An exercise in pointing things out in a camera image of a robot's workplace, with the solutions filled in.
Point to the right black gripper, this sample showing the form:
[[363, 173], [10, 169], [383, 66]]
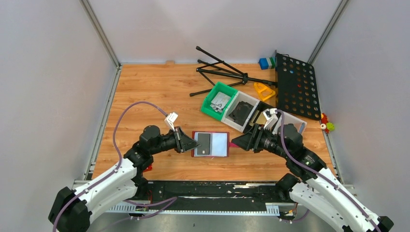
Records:
[[242, 141]]

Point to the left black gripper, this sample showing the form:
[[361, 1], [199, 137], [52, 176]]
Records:
[[183, 142]]

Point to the red leather card holder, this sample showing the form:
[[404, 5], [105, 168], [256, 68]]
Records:
[[219, 146]]

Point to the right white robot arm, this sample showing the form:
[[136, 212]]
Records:
[[311, 183]]

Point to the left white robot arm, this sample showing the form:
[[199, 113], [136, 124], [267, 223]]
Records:
[[74, 210]]

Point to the grey card in holder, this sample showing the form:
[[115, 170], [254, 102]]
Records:
[[204, 139]]

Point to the black plastic bin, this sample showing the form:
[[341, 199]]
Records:
[[261, 106]]

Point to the white bin with black parts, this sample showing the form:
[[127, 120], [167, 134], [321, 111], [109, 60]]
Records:
[[240, 96]]

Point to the black parts in bin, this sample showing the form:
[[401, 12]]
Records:
[[241, 112]]

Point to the green plastic bin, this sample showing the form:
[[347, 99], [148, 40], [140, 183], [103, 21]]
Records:
[[219, 87]]

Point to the red building brick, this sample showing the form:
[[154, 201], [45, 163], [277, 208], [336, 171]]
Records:
[[149, 168]]

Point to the grey metal parts in bin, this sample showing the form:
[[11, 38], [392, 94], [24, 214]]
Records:
[[219, 102]]

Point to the yellow plastic triangle piece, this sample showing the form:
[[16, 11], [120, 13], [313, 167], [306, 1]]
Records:
[[264, 92]]

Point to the white bin at end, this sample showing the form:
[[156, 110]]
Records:
[[299, 124]]

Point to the black folding tripod stand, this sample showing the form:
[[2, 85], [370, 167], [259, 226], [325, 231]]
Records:
[[221, 68]]

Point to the black perforated metal panel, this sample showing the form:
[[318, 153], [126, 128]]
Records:
[[297, 88]]

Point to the blue toy block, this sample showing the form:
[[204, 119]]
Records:
[[265, 63]]

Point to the green toy block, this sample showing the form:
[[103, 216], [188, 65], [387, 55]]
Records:
[[273, 62]]

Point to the colourful small toy pile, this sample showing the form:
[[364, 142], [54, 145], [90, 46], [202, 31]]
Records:
[[326, 125]]

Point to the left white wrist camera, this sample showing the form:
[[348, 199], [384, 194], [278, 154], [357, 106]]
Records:
[[170, 120]]

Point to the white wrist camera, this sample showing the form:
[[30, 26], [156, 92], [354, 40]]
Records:
[[271, 118], [170, 120]]

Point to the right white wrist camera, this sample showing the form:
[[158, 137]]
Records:
[[271, 118]]

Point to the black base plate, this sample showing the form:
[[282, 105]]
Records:
[[215, 196]]

